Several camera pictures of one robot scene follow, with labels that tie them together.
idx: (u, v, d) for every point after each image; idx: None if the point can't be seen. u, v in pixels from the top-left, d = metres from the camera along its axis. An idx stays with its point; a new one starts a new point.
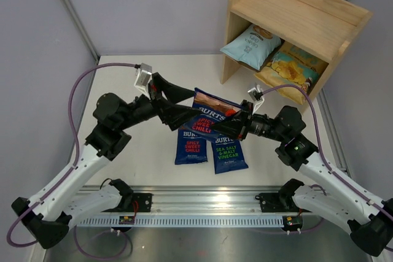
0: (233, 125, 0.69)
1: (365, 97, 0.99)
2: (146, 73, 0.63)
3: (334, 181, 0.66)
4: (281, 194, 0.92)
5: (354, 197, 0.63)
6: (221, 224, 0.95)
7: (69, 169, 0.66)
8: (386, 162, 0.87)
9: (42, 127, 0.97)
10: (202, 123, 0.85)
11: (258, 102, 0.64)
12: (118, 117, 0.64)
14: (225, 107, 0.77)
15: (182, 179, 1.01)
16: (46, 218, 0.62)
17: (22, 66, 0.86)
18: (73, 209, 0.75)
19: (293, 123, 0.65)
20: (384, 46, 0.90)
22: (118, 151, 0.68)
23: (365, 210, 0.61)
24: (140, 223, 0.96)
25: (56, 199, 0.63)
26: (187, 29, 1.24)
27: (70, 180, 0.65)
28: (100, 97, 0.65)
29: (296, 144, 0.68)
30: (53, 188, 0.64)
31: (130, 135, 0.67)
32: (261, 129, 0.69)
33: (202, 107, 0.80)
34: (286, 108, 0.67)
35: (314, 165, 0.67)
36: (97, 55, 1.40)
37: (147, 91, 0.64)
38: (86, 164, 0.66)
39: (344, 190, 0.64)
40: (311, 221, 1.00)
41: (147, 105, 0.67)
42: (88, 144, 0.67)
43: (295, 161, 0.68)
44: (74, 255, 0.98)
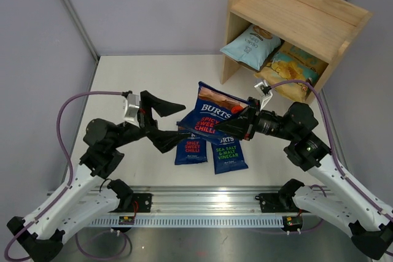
0: (240, 123, 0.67)
1: (365, 97, 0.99)
2: (134, 107, 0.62)
3: (346, 187, 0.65)
4: (280, 194, 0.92)
5: (365, 205, 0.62)
6: (221, 224, 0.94)
7: (63, 189, 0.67)
8: (386, 162, 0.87)
9: (43, 128, 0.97)
10: (206, 123, 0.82)
11: (266, 97, 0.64)
12: (108, 140, 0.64)
14: (229, 103, 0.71)
15: (183, 179, 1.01)
16: (41, 236, 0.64)
17: (21, 67, 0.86)
18: (66, 223, 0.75)
19: (304, 120, 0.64)
20: (384, 47, 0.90)
22: (110, 171, 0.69)
23: (376, 220, 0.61)
24: (140, 223, 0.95)
25: (50, 218, 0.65)
26: (187, 29, 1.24)
27: (64, 200, 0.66)
28: (89, 123, 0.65)
29: (308, 144, 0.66)
30: (47, 208, 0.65)
31: (122, 154, 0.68)
32: (269, 127, 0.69)
33: (206, 104, 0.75)
34: (297, 105, 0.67)
35: (326, 169, 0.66)
36: (97, 55, 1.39)
37: (136, 121, 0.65)
38: (80, 183, 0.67)
39: (356, 197, 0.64)
40: (311, 221, 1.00)
41: (136, 127, 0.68)
42: (82, 164, 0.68)
43: (305, 161, 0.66)
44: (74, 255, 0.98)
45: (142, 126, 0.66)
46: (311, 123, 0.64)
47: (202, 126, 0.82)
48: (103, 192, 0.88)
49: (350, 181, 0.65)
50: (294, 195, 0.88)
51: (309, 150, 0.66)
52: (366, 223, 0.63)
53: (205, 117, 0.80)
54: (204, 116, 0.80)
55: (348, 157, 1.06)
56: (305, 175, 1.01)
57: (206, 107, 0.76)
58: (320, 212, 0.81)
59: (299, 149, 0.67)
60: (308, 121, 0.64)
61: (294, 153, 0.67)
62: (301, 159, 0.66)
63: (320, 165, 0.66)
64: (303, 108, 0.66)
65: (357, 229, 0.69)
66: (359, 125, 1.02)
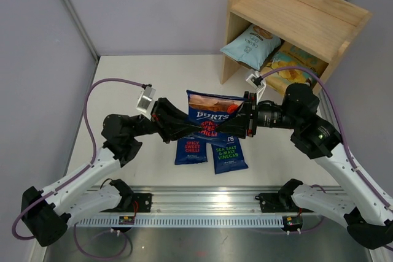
0: (240, 120, 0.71)
1: (365, 96, 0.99)
2: (147, 99, 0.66)
3: (355, 179, 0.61)
4: (280, 194, 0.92)
5: (373, 199, 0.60)
6: (221, 224, 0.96)
7: (86, 166, 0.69)
8: (385, 162, 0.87)
9: (42, 129, 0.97)
10: (207, 129, 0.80)
11: (260, 88, 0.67)
12: (124, 134, 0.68)
14: (223, 105, 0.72)
15: (182, 178, 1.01)
16: (57, 208, 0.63)
17: (21, 67, 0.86)
18: (73, 208, 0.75)
19: (303, 98, 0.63)
20: (384, 47, 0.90)
22: (129, 158, 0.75)
23: (382, 216, 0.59)
24: (140, 223, 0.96)
25: (69, 191, 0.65)
26: (187, 29, 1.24)
27: (85, 176, 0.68)
28: (105, 118, 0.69)
29: (319, 131, 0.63)
30: (67, 182, 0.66)
31: (140, 143, 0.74)
32: (271, 118, 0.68)
33: (199, 111, 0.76)
34: (293, 86, 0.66)
35: (337, 159, 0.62)
36: (97, 55, 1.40)
37: (148, 113, 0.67)
38: (102, 164, 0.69)
39: (365, 191, 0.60)
40: (311, 221, 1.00)
41: (149, 125, 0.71)
42: (105, 146, 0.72)
43: (315, 149, 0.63)
44: (74, 255, 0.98)
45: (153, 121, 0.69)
46: (311, 102, 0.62)
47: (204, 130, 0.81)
48: (105, 187, 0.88)
49: (361, 174, 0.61)
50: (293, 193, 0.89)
51: (320, 136, 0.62)
52: (371, 216, 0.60)
53: (204, 123, 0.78)
54: (202, 122, 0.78)
55: None
56: (306, 175, 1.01)
57: (201, 114, 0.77)
58: (320, 208, 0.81)
59: (311, 136, 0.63)
60: (307, 100, 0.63)
61: (303, 139, 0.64)
62: (311, 145, 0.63)
63: (330, 154, 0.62)
64: (301, 88, 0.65)
65: (352, 219, 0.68)
66: (359, 125, 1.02)
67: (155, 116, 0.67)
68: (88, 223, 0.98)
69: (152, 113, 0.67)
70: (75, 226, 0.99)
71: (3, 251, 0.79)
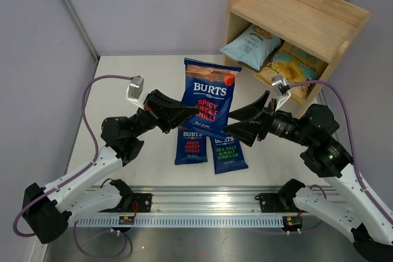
0: (253, 127, 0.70)
1: (365, 97, 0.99)
2: (134, 86, 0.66)
3: (364, 199, 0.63)
4: (280, 194, 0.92)
5: (382, 219, 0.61)
6: (221, 224, 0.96)
7: (88, 164, 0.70)
8: (385, 162, 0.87)
9: (42, 129, 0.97)
10: (205, 110, 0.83)
11: (284, 97, 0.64)
12: (124, 136, 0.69)
14: (218, 73, 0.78)
15: (182, 178, 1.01)
16: (58, 205, 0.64)
17: (21, 67, 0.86)
18: (73, 206, 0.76)
19: (325, 124, 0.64)
20: (384, 47, 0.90)
22: (131, 158, 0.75)
23: (390, 236, 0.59)
24: (140, 223, 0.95)
25: (71, 189, 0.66)
26: (187, 29, 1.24)
27: (87, 174, 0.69)
28: (104, 121, 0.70)
29: (330, 151, 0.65)
30: (70, 179, 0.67)
31: (142, 142, 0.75)
32: (284, 129, 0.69)
33: (197, 83, 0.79)
34: (315, 107, 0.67)
35: (346, 180, 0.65)
36: (97, 55, 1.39)
37: (139, 102, 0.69)
38: (105, 162, 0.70)
39: (373, 211, 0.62)
40: (311, 221, 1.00)
41: (148, 120, 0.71)
42: (107, 146, 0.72)
43: (325, 169, 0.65)
44: (74, 256, 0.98)
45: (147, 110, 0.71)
46: (331, 127, 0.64)
47: (202, 113, 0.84)
48: (106, 187, 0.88)
49: (370, 194, 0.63)
50: (295, 196, 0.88)
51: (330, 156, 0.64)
52: (379, 237, 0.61)
53: (201, 100, 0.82)
54: (199, 99, 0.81)
55: None
56: (306, 175, 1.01)
57: (198, 88, 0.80)
58: (323, 215, 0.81)
59: (320, 157, 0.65)
60: (328, 125, 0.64)
61: (315, 159, 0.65)
62: (322, 166, 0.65)
63: (340, 175, 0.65)
64: (323, 111, 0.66)
65: (359, 234, 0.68)
66: (359, 125, 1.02)
67: (148, 107, 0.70)
68: (88, 223, 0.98)
69: (145, 104, 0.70)
70: (75, 226, 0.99)
71: (3, 251, 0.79)
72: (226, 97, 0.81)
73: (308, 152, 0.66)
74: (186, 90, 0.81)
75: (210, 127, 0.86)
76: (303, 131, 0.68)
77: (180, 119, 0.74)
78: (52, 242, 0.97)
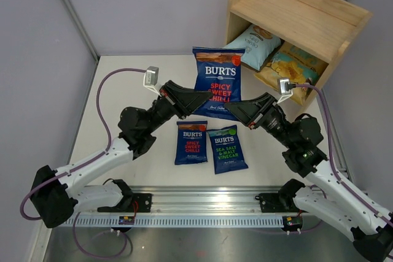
0: (253, 110, 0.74)
1: (365, 97, 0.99)
2: (151, 73, 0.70)
3: (341, 191, 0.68)
4: (280, 194, 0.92)
5: (362, 208, 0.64)
6: (221, 224, 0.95)
7: (101, 153, 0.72)
8: (385, 164, 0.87)
9: (42, 129, 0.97)
10: (218, 92, 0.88)
11: (285, 94, 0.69)
12: (141, 126, 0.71)
14: (226, 56, 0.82)
15: (182, 178, 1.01)
16: (69, 189, 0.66)
17: (21, 67, 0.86)
18: (80, 196, 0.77)
19: (311, 135, 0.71)
20: (384, 47, 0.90)
22: (142, 152, 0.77)
23: (373, 223, 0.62)
24: (140, 223, 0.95)
25: (81, 175, 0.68)
26: (187, 29, 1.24)
27: (98, 162, 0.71)
28: (123, 110, 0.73)
29: (305, 152, 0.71)
30: (81, 165, 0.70)
31: (154, 138, 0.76)
32: (276, 125, 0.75)
33: (207, 67, 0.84)
34: (305, 119, 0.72)
35: (322, 173, 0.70)
36: (97, 55, 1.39)
37: (155, 89, 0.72)
38: (116, 153, 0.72)
39: (350, 200, 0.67)
40: (311, 221, 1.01)
41: (163, 107, 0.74)
42: (120, 137, 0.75)
43: (302, 168, 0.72)
44: (73, 256, 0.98)
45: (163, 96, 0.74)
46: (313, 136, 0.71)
47: (216, 96, 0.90)
48: (109, 184, 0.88)
49: (346, 184, 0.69)
50: (295, 195, 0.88)
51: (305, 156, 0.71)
52: (365, 227, 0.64)
53: (214, 84, 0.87)
54: (212, 82, 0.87)
55: (348, 157, 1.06)
56: None
57: (209, 72, 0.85)
58: (323, 215, 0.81)
59: (298, 157, 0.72)
60: (314, 138, 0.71)
61: (293, 159, 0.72)
62: (299, 165, 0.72)
63: (315, 169, 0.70)
64: (311, 123, 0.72)
65: (358, 233, 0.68)
66: (359, 125, 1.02)
67: (164, 92, 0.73)
68: (88, 223, 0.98)
69: (160, 89, 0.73)
70: (75, 226, 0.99)
71: (3, 251, 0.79)
72: (236, 78, 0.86)
73: (290, 153, 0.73)
74: (199, 75, 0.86)
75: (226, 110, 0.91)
76: (288, 133, 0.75)
77: (199, 102, 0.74)
78: (52, 242, 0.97)
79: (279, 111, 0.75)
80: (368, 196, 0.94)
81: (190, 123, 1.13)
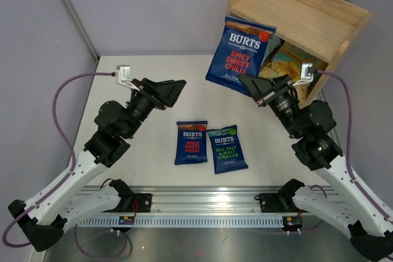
0: (266, 86, 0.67)
1: (365, 97, 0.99)
2: (124, 68, 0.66)
3: (354, 191, 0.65)
4: (280, 194, 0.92)
5: (373, 211, 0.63)
6: (220, 224, 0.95)
7: (66, 174, 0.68)
8: (385, 163, 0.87)
9: (43, 129, 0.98)
10: (236, 62, 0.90)
11: (304, 80, 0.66)
12: (120, 124, 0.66)
14: (255, 29, 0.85)
15: (182, 178, 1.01)
16: (41, 221, 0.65)
17: (20, 67, 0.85)
18: (69, 212, 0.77)
19: (323, 122, 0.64)
20: (384, 47, 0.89)
22: (115, 159, 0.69)
23: (382, 226, 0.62)
24: (140, 223, 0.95)
25: (51, 204, 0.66)
26: (187, 29, 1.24)
27: (66, 186, 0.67)
28: (103, 104, 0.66)
29: (320, 145, 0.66)
30: (48, 194, 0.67)
31: (128, 144, 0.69)
32: (286, 108, 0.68)
33: (234, 34, 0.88)
34: (317, 104, 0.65)
35: (336, 171, 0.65)
36: (97, 55, 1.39)
37: (133, 85, 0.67)
38: (83, 170, 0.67)
39: (363, 201, 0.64)
40: (311, 221, 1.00)
41: (141, 102, 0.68)
42: (86, 151, 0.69)
43: (314, 161, 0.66)
44: (73, 256, 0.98)
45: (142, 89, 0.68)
46: (328, 124, 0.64)
47: (233, 64, 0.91)
48: (105, 188, 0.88)
49: (360, 185, 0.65)
50: (294, 194, 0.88)
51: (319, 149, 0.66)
52: (372, 229, 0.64)
53: (234, 52, 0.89)
54: (233, 50, 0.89)
55: None
56: (306, 175, 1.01)
57: (234, 39, 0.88)
58: (320, 213, 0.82)
59: (310, 148, 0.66)
60: (328, 126, 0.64)
61: (303, 150, 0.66)
62: (311, 158, 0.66)
63: (330, 167, 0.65)
64: (323, 109, 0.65)
65: (356, 231, 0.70)
66: (359, 125, 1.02)
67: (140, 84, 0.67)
68: (88, 223, 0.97)
69: (134, 82, 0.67)
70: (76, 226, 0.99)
71: (3, 252, 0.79)
72: (257, 53, 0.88)
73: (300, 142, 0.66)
74: (222, 40, 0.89)
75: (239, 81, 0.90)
76: (296, 119, 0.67)
77: (177, 94, 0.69)
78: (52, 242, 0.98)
79: (291, 96, 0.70)
80: None
81: (190, 123, 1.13)
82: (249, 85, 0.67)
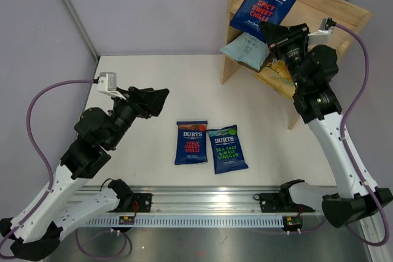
0: (281, 32, 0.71)
1: (365, 96, 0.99)
2: (111, 75, 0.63)
3: (339, 148, 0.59)
4: (280, 189, 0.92)
5: (350, 172, 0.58)
6: (220, 224, 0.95)
7: (45, 192, 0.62)
8: (385, 162, 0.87)
9: (43, 129, 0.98)
10: (262, 10, 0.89)
11: (321, 32, 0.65)
12: (102, 132, 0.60)
14: None
15: (182, 178, 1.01)
16: (28, 240, 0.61)
17: (21, 67, 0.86)
18: (65, 219, 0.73)
19: (325, 63, 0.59)
20: (384, 46, 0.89)
22: (94, 171, 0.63)
23: (354, 188, 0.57)
24: (140, 223, 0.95)
25: (34, 223, 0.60)
26: (187, 29, 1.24)
27: (45, 205, 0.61)
28: (85, 111, 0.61)
29: (319, 96, 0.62)
30: (31, 212, 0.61)
31: (109, 154, 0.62)
32: (295, 55, 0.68)
33: None
34: (323, 48, 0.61)
35: (326, 124, 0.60)
36: (97, 55, 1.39)
37: (118, 93, 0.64)
38: (61, 187, 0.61)
39: (344, 159, 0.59)
40: (311, 221, 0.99)
41: (125, 110, 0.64)
42: (62, 165, 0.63)
43: (308, 110, 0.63)
44: (74, 255, 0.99)
45: (127, 97, 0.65)
46: (330, 69, 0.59)
47: (257, 12, 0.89)
48: (103, 191, 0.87)
49: (347, 144, 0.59)
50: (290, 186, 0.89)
51: (319, 100, 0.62)
52: (344, 189, 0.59)
53: (261, 2, 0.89)
54: None
55: None
56: (306, 176, 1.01)
57: None
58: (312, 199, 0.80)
59: (309, 97, 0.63)
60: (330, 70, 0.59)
61: (302, 97, 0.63)
62: (307, 108, 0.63)
63: (322, 118, 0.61)
64: (329, 53, 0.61)
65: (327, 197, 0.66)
66: (359, 124, 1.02)
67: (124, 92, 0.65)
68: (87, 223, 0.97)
69: (119, 90, 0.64)
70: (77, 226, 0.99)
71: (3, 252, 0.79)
72: (283, 5, 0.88)
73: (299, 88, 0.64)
74: None
75: (258, 27, 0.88)
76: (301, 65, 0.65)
77: (163, 102, 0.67)
78: None
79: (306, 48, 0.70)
80: None
81: (190, 123, 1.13)
82: (268, 31, 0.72)
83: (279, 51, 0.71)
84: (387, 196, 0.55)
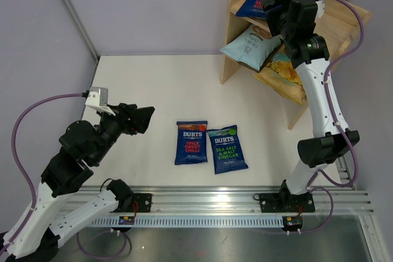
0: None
1: (365, 96, 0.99)
2: (104, 91, 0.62)
3: (320, 91, 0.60)
4: (282, 188, 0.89)
5: (325, 112, 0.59)
6: (220, 224, 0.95)
7: (28, 211, 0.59)
8: (386, 162, 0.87)
9: (42, 129, 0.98)
10: None
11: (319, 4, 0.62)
12: (87, 147, 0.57)
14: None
15: (183, 178, 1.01)
16: (21, 255, 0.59)
17: (21, 67, 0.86)
18: (62, 227, 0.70)
19: (304, 2, 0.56)
20: (384, 46, 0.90)
22: (77, 186, 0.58)
23: (326, 127, 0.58)
24: (140, 223, 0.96)
25: (23, 240, 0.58)
26: (187, 29, 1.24)
27: (30, 223, 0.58)
28: (72, 123, 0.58)
29: (310, 42, 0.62)
30: (19, 229, 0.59)
31: (92, 171, 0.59)
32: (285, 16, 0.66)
33: None
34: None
35: (312, 68, 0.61)
36: (97, 55, 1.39)
37: (109, 109, 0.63)
38: (44, 204, 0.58)
39: (322, 101, 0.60)
40: (311, 223, 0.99)
41: (112, 124, 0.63)
42: (43, 182, 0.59)
43: (298, 56, 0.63)
44: (74, 256, 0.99)
45: (116, 113, 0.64)
46: (311, 5, 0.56)
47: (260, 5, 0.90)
48: (100, 194, 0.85)
49: (327, 88, 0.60)
50: (285, 181, 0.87)
51: (309, 46, 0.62)
52: (317, 129, 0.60)
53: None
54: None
55: None
56: None
57: None
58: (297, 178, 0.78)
59: (298, 43, 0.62)
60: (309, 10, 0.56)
61: (291, 43, 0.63)
62: (296, 51, 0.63)
63: (309, 62, 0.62)
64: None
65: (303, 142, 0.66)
66: (359, 125, 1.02)
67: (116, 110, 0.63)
68: None
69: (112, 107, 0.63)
70: None
71: None
72: None
73: (290, 38, 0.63)
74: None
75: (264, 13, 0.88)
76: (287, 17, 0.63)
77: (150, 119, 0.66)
78: None
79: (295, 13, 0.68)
80: (368, 196, 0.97)
81: (190, 123, 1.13)
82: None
83: (272, 18, 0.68)
84: (355, 135, 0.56)
